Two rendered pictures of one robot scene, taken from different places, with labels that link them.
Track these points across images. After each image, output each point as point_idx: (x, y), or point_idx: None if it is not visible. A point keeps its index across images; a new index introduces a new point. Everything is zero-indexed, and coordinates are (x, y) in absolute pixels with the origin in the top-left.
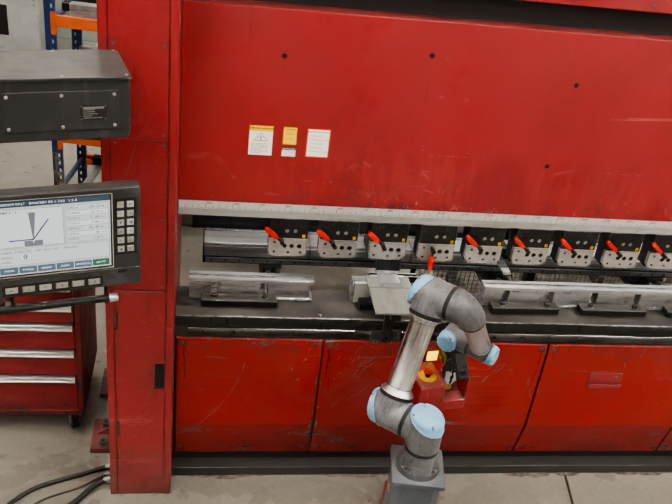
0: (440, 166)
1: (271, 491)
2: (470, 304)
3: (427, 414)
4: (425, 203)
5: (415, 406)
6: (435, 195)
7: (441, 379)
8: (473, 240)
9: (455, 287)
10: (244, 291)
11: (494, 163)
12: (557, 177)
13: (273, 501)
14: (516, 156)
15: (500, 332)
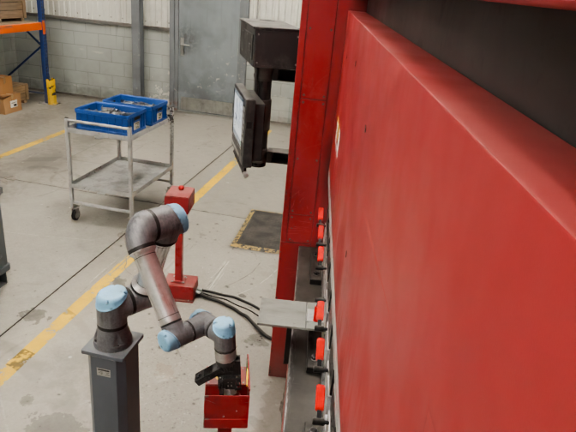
0: (339, 202)
1: (262, 431)
2: (130, 220)
3: (111, 291)
4: (333, 243)
5: (123, 286)
6: (335, 237)
7: (217, 383)
8: (318, 309)
9: (151, 211)
10: (322, 265)
11: (343, 220)
12: (345, 279)
13: (251, 431)
14: (345, 220)
15: None
